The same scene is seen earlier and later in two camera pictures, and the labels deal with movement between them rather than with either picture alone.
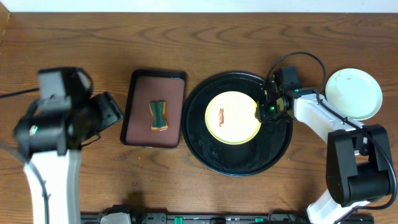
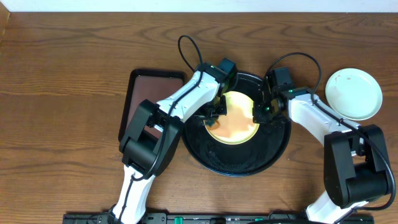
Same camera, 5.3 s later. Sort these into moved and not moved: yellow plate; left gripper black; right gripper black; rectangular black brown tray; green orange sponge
Moved: green orange sponge; left gripper black
Not moved: right gripper black; rectangular black brown tray; yellow plate
